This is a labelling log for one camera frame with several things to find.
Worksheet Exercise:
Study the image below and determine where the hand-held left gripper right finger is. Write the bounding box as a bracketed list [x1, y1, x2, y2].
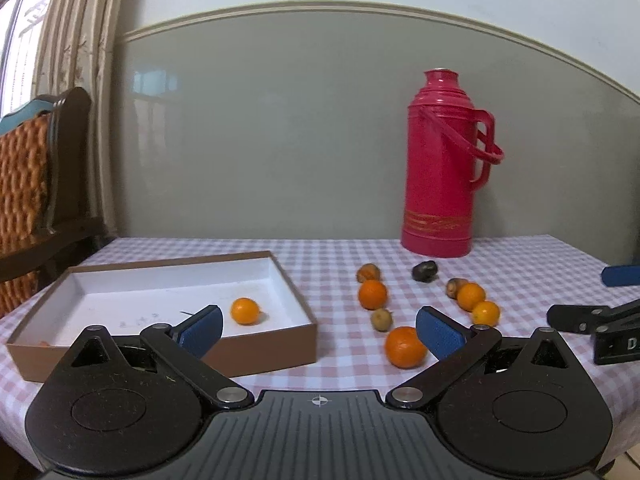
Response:
[385, 306, 576, 410]

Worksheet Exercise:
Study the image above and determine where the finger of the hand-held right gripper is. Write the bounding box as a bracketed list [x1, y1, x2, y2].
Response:
[601, 264, 640, 289]
[546, 299, 640, 336]

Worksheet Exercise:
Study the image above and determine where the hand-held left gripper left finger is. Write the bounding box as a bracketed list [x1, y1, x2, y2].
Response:
[67, 304, 255, 409]

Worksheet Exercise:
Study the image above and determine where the large orange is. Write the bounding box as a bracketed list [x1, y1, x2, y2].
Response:
[384, 326, 429, 370]

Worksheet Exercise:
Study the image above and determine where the small orange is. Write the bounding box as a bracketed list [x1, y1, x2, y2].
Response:
[472, 300, 501, 327]
[358, 280, 389, 310]
[230, 297, 261, 326]
[457, 283, 486, 312]

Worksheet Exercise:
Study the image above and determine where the brown cardboard box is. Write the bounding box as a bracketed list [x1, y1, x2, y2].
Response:
[6, 250, 319, 383]

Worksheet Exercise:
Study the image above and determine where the pink checked tablecloth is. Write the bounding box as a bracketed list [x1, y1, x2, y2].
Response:
[0, 234, 640, 472]

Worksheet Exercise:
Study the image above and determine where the red thermos flask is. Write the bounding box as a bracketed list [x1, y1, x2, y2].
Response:
[401, 68, 505, 259]

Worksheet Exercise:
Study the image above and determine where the wooden chair with woven cushion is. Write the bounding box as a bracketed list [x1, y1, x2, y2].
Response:
[0, 87, 107, 318]

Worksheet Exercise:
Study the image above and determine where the beige patterned curtain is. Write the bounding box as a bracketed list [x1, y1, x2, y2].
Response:
[31, 0, 151, 238]

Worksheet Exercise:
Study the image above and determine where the window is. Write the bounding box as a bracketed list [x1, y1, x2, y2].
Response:
[0, 0, 56, 121]

